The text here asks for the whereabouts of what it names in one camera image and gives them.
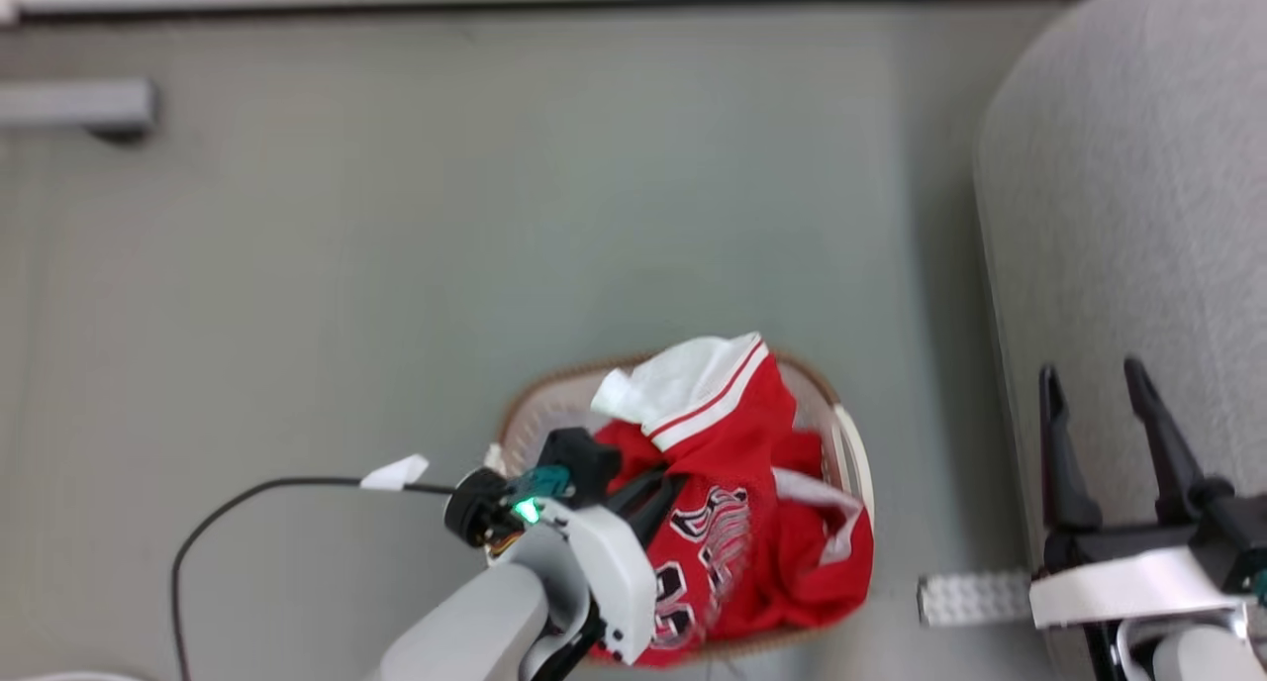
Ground red basketball jersey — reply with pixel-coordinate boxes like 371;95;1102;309
589;333;875;669

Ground black round cable connector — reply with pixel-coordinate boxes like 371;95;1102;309
443;466;512;549

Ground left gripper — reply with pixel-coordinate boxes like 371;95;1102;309
540;467;692;664

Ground white studded plate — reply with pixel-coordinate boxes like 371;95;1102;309
916;569;1036;629

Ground grey fabric sofa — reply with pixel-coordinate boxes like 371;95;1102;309
974;0;1267;681

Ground white cable tag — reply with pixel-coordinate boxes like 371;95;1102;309
359;453;432;493

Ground thin black cable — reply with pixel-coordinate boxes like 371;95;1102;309
171;475;462;681

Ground grey bar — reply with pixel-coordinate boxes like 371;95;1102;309
0;77;160;141

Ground dark baseboard strip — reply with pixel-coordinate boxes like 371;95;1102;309
0;0;1124;25

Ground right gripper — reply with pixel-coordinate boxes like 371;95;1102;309
1029;356;1267;632

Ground white basket with brown rim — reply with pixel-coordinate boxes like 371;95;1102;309
490;349;877;668

